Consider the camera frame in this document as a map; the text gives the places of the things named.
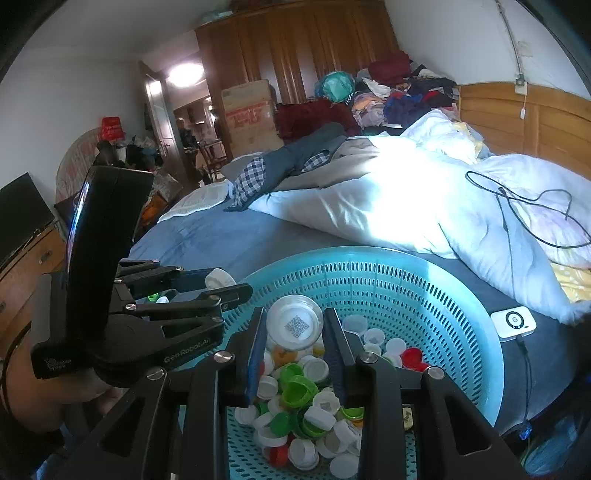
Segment wooden dresser with drawers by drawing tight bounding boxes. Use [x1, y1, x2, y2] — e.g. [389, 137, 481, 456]
[0, 226, 68, 365]

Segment heap of shopping bags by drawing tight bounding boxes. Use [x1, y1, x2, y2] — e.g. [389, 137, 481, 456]
[139, 171, 183, 217]

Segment white wall cord switch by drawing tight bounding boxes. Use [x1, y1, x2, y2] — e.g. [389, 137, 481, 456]
[494, 0, 529, 118]

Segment black flat television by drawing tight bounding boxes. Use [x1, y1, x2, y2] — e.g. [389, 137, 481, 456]
[0, 173, 56, 271]

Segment brown wooden door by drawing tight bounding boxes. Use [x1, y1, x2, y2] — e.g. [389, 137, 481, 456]
[139, 60, 188, 185]

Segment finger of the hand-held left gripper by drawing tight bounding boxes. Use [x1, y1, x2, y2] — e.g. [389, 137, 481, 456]
[129, 283, 254, 325]
[117, 260, 209, 292]

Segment pile of colourful clothes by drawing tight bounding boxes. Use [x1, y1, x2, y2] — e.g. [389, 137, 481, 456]
[277, 51, 460, 139]

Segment teal plastic bag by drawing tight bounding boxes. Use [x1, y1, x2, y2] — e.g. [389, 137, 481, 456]
[316, 71, 356, 102]

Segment large white printed cap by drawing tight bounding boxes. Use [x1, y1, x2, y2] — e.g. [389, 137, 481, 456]
[267, 295, 325, 349]

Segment wooden chair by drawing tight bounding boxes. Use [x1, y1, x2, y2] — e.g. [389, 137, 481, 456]
[196, 141, 229, 183]

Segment small white cap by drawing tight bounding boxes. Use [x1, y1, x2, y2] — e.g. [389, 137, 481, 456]
[204, 268, 238, 291]

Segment white square device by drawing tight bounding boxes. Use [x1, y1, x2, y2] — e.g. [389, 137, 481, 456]
[490, 308, 537, 343]

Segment heap of dark clutter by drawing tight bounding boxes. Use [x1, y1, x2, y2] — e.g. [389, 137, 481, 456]
[95, 134, 185, 185]

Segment cardboard box with red print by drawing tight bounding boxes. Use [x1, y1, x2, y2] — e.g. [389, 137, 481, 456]
[221, 79, 281, 158]

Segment light blue perforated plastic basket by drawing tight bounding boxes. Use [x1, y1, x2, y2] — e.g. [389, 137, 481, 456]
[217, 246, 505, 480]

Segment white pillow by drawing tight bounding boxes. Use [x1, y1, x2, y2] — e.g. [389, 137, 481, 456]
[157, 180, 236, 222]

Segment pile of mixed bottle caps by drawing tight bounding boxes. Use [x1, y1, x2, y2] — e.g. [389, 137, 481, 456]
[233, 314, 432, 478]

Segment round ceiling lamp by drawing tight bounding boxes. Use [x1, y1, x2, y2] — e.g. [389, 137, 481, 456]
[167, 65, 206, 88]

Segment pink patterned arched board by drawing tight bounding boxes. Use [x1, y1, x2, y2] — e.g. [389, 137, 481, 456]
[54, 129, 109, 204]

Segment brown wooden wardrobe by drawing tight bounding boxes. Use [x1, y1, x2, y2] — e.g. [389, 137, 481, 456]
[195, 0, 400, 158]

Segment dark jacket with plaid lining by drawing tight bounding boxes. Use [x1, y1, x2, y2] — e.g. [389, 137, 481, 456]
[224, 122, 349, 213]

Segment black device cable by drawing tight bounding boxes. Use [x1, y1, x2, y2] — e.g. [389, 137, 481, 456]
[515, 335, 536, 439]

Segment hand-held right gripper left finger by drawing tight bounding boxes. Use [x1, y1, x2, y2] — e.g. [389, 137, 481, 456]
[62, 307, 269, 480]

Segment wooden headboard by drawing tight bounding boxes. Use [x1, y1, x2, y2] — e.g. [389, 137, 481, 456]
[455, 80, 591, 181]

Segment thin black cable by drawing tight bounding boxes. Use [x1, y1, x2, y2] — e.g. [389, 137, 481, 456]
[465, 171, 591, 301]

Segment white duvet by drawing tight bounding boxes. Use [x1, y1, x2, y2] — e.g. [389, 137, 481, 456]
[249, 111, 591, 324]

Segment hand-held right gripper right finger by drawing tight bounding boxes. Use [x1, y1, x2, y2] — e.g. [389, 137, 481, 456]
[323, 307, 529, 480]

